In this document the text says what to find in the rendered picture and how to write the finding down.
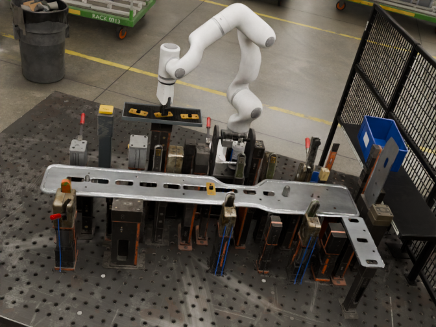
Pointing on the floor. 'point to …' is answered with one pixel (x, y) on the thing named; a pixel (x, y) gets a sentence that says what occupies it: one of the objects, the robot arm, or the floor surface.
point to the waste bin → (41, 37)
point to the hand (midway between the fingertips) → (163, 109)
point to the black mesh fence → (404, 251)
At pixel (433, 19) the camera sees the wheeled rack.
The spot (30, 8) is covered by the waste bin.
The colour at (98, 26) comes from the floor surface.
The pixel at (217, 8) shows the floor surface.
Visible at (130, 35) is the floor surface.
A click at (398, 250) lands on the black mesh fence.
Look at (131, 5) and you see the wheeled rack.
